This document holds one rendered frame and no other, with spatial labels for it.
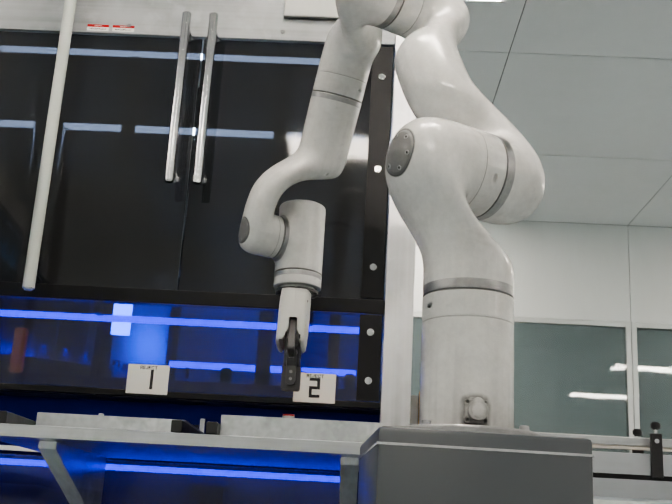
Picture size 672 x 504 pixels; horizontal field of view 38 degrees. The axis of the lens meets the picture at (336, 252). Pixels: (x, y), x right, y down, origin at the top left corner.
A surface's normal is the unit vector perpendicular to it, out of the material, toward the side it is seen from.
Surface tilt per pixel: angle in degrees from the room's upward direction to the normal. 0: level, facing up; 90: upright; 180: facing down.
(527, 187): 113
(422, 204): 127
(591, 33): 180
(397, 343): 90
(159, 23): 90
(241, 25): 90
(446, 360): 90
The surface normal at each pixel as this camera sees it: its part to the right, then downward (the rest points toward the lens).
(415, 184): -0.67, 0.39
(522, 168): 0.53, -0.20
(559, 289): -0.01, -0.28
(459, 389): -0.28, -0.29
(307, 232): 0.35, -0.27
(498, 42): -0.05, 0.96
